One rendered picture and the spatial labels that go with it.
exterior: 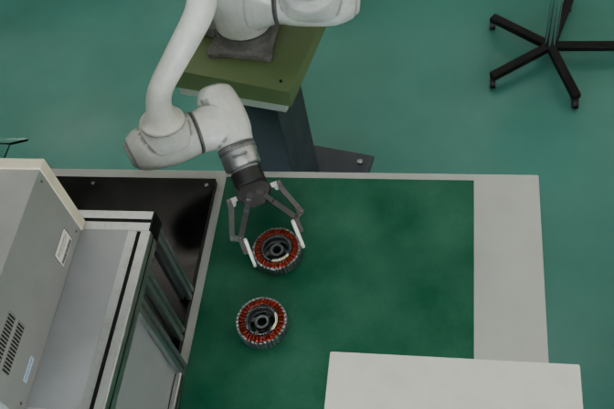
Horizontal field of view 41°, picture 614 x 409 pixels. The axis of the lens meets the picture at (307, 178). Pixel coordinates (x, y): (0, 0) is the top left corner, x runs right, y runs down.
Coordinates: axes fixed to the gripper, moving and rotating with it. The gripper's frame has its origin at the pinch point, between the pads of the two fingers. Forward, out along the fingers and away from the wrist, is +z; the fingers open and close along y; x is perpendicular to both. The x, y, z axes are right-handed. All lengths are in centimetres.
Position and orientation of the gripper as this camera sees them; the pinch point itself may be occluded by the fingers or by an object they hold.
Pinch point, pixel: (276, 249)
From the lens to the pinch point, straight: 190.5
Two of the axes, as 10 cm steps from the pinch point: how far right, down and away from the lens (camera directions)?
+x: -0.6, 1.3, 9.9
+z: 3.7, 9.2, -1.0
